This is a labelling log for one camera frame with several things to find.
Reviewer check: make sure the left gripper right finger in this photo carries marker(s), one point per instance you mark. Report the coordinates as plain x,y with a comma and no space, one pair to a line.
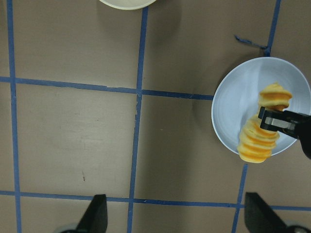
259,217

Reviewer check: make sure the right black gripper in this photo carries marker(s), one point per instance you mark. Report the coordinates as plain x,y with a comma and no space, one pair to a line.
295,125

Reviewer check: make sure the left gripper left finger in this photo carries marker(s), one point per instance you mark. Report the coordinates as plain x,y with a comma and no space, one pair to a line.
95,217

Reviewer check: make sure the sliced yellow bread loaf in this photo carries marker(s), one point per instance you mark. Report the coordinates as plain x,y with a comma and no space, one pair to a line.
256,144

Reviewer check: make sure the blue plate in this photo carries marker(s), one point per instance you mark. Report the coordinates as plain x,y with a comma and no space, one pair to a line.
236,98

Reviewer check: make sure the white bowl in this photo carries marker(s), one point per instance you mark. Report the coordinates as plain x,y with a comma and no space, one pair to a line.
128,4

